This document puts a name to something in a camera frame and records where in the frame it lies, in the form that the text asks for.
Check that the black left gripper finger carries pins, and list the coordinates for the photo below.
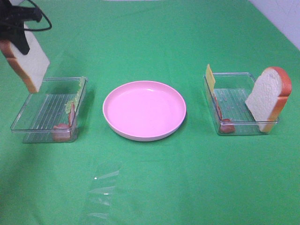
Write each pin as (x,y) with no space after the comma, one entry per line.
(18,38)

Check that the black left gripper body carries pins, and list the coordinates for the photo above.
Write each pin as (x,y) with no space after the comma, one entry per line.
(12,18)

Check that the toast bread slice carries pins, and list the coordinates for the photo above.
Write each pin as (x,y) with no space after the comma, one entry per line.
(31,67)
(269,96)

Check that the green lettuce leaf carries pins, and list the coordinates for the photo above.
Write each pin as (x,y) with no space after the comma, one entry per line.
(75,100)

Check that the bacon strip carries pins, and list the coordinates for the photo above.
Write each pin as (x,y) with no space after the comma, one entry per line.
(63,132)
(225,127)

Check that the left clear plastic container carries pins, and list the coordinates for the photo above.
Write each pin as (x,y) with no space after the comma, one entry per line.
(41,111)

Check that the clear plastic container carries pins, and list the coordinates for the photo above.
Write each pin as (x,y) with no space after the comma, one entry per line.
(231,91)
(41,111)

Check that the pink round plate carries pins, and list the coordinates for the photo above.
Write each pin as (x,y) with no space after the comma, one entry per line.
(144,110)

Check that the clear plastic film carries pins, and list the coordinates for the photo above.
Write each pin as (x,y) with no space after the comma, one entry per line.
(99,195)

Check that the yellow cheese slice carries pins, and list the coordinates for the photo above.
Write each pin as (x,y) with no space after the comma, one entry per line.
(210,79)

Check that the right clear plastic container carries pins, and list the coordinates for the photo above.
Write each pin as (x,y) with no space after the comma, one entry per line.
(231,91)

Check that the green tablecloth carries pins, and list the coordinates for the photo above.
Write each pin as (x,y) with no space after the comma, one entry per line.
(193,177)

